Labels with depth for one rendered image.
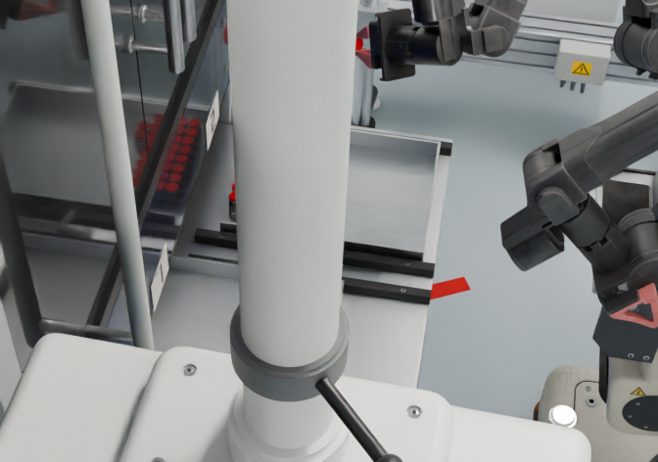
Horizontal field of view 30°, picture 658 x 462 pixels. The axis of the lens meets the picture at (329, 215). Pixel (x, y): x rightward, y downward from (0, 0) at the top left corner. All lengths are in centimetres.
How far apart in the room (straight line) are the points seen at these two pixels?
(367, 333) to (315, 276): 116
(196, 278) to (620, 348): 68
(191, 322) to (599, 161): 75
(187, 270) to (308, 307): 121
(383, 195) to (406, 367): 36
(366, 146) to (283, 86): 155
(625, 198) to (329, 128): 132
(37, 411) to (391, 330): 96
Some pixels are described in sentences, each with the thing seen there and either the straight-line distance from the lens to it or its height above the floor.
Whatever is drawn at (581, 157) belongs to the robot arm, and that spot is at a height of 141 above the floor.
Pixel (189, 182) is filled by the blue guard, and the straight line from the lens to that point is 195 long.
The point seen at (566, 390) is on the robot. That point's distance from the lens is 267.
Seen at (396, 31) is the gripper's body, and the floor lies 129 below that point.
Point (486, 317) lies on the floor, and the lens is 310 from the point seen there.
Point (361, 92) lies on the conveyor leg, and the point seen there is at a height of 27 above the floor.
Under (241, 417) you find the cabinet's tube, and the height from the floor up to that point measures 162.
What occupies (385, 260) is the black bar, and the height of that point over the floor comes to 90.
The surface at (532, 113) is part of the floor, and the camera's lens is 362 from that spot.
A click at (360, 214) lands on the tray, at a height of 88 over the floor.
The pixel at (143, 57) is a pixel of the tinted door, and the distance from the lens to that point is 161.
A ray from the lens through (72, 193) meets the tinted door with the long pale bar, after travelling 139.
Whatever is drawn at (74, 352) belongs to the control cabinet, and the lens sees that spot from 111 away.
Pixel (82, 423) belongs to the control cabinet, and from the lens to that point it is 107.
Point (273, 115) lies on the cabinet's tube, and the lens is 68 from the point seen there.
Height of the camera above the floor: 245
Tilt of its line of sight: 48 degrees down
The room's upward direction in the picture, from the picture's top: 3 degrees clockwise
